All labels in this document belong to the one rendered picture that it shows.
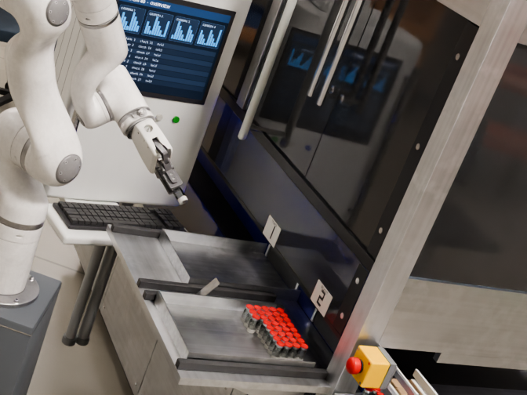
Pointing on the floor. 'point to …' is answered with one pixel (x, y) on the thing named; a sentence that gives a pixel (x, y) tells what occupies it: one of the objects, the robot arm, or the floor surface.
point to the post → (430, 184)
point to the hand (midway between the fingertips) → (172, 182)
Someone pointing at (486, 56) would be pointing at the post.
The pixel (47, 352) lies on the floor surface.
